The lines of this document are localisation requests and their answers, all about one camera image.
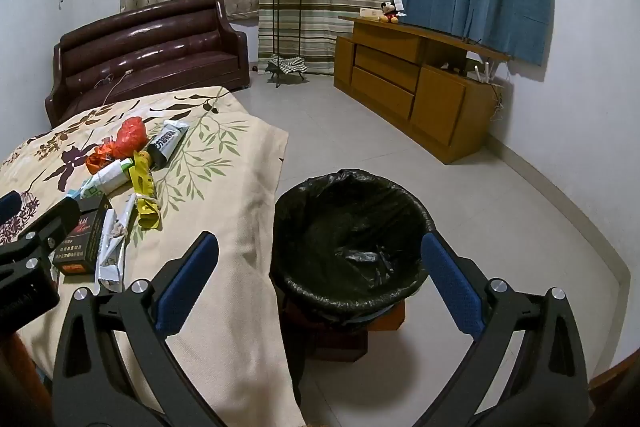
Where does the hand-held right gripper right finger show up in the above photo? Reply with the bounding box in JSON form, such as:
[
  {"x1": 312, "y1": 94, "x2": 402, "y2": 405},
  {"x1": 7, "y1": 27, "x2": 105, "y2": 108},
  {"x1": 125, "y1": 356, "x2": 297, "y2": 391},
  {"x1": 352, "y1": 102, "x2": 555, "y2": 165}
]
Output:
[{"x1": 415, "y1": 231, "x2": 591, "y2": 427}]

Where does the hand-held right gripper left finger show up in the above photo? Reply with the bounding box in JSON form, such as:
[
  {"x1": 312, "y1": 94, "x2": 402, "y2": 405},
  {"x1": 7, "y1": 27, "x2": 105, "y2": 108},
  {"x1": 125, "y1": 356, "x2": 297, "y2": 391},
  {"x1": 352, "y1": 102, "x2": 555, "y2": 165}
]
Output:
[{"x1": 51, "y1": 231, "x2": 220, "y2": 427}]

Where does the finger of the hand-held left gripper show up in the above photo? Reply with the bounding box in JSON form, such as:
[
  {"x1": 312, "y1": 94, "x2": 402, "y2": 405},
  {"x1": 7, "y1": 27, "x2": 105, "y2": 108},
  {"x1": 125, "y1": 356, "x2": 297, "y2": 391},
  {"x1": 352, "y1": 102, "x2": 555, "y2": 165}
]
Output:
[
  {"x1": 0, "y1": 197, "x2": 83, "y2": 280},
  {"x1": 0, "y1": 191, "x2": 25, "y2": 230}
]

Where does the dark cigarette box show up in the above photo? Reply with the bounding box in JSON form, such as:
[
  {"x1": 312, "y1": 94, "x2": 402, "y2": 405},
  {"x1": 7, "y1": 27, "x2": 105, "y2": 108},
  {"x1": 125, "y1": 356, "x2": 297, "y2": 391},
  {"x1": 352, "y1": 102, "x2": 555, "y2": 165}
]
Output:
[{"x1": 52, "y1": 193, "x2": 113, "y2": 278}]

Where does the white wrapper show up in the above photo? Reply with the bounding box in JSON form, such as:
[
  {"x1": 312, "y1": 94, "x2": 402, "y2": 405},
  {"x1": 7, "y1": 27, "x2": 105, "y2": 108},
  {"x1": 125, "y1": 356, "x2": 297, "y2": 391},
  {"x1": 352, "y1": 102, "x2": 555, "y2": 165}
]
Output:
[{"x1": 95, "y1": 193, "x2": 137, "y2": 293}]

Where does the white green tube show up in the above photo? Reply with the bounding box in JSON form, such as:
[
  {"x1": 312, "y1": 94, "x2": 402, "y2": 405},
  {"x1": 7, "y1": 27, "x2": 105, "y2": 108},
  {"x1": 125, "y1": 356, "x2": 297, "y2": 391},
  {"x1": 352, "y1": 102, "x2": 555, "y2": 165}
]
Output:
[{"x1": 67, "y1": 157, "x2": 136, "y2": 200}]

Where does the orange snack wrapper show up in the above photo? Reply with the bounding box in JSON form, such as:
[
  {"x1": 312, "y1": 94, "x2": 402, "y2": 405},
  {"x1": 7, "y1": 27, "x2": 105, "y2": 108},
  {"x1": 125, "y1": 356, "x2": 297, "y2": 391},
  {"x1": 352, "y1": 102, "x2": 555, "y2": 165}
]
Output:
[{"x1": 85, "y1": 144, "x2": 117, "y2": 175}]

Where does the yellow wrapper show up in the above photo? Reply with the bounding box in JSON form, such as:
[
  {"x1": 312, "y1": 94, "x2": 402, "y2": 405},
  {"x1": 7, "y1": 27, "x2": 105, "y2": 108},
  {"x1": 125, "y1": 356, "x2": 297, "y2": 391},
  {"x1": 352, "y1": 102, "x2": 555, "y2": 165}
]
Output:
[{"x1": 129, "y1": 150, "x2": 162, "y2": 230}]

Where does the red plastic bag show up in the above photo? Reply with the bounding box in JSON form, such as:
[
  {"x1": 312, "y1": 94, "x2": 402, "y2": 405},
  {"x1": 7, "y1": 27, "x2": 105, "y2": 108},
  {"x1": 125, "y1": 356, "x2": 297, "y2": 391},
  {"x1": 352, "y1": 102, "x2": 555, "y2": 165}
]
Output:
[{"x1": 111, "y1": 117, "x2": 147, "y2": 159}]

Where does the black-lined trash bin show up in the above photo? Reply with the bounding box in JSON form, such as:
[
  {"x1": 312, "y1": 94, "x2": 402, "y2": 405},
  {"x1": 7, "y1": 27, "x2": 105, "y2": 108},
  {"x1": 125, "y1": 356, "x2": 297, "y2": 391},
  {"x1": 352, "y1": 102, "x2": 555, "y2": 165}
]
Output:
[{"x1": 269, "y1": 169, "x2": 436, "y2": 323}]

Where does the black and white tube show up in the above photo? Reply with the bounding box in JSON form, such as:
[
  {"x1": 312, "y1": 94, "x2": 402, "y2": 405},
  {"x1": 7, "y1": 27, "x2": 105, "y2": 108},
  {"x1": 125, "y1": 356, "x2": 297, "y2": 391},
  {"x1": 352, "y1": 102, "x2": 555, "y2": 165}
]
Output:
[{"x1": 146, "y1": 119, "x2": 190, "y2": 171}]

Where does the floral beige blanket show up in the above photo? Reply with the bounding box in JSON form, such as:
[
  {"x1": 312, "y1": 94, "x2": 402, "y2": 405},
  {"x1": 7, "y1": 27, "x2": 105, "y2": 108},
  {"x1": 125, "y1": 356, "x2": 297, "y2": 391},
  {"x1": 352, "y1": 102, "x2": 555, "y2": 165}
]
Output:
[{"x1": 0, "y1": 86, "x2": 308, "y2": 427}]

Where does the red wooden stool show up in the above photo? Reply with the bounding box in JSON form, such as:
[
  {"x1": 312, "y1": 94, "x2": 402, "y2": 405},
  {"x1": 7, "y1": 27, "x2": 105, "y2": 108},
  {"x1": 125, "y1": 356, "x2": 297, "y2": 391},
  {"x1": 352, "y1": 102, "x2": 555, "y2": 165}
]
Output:
[{"x1": 285, "y1": 297, "x2": 406, "y2": 363}]

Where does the wooden cabinet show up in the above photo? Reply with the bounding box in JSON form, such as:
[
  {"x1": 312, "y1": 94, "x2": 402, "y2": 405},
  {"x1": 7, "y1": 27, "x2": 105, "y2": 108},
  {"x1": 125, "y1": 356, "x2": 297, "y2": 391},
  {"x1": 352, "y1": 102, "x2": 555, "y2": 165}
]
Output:
[{"x1": 333, "y1": 14, "x2": 513, "y2": 164}]

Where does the brown leather sofa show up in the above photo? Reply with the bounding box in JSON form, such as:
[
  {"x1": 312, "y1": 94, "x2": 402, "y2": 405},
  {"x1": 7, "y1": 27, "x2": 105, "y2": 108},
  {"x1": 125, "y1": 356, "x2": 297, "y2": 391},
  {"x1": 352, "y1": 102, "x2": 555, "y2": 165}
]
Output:
[{"x1": 45, "y1": 0, "x2": 251, "y2": 128}]

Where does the white router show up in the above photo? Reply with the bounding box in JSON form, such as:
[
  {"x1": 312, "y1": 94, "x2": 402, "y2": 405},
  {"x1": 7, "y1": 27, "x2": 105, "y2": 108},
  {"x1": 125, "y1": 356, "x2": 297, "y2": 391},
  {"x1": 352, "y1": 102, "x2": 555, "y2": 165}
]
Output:
[{"x1": 462, "y1": 54, "x2": 493, "y2": 85}]

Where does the checked cloth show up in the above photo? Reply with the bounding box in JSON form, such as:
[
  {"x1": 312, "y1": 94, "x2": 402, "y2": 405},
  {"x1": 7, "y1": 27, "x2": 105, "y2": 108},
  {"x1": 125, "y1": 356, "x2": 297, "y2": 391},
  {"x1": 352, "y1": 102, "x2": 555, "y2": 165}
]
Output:
[{"x1": 272, "y1": 55, "x2": 308, "y2": 75}]

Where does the mouse plush toy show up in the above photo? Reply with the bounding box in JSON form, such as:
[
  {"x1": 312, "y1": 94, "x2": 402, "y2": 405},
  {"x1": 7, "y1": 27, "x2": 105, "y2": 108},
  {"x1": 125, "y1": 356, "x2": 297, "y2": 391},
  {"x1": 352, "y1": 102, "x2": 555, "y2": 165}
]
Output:
[{"x1": 378, "y1": 2, "x2": 406, "y2": 25}]

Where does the white cable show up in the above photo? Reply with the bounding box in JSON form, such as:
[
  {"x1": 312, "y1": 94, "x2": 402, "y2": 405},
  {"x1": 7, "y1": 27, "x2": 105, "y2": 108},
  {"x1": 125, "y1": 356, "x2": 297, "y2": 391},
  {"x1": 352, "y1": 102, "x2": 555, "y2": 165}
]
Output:
[{"x1": 92, "y1": 69, "x2": 133, "y2": 108}]

